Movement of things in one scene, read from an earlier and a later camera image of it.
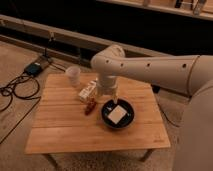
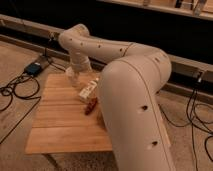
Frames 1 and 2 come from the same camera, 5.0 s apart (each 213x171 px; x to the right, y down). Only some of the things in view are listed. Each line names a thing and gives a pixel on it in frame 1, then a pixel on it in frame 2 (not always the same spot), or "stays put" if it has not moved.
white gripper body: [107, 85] to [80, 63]
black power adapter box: [33, 69] stays put
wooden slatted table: [62, 123] stays put
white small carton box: [85, 92] stays put
